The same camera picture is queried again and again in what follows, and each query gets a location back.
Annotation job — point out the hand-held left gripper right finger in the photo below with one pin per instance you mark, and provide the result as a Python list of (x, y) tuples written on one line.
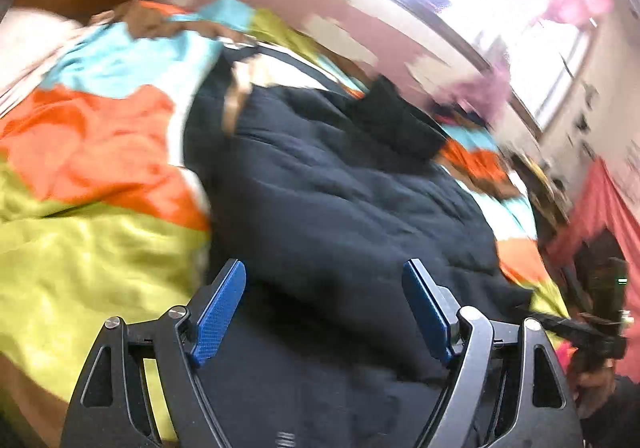
[(427, 308)]

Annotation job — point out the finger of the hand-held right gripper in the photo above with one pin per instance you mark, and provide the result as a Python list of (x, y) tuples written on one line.
[(570, 326)]

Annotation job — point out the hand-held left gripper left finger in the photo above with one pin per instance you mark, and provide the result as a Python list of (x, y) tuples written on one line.
[(220, 313)]

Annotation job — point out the dark navy garment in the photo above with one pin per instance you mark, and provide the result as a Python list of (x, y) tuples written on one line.
[(325, 203)]

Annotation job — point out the person's right hand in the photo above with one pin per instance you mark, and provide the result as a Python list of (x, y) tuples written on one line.
[(595, 388)]

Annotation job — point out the red hanging cloth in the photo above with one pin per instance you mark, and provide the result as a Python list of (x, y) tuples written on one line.
[(610, 208)]

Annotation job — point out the cluttered wooden desk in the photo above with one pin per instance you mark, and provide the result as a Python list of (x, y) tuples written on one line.
[(542, 188)]

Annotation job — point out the colourful patchwork bedsheet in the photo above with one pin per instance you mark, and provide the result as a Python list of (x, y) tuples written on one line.
[(100, 253)]

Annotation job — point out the long pink curtain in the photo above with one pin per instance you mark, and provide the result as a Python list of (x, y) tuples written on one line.
[(475, 92)]

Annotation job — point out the pale pink pillow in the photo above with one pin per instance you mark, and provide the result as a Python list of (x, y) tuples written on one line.
[(30, 42)]

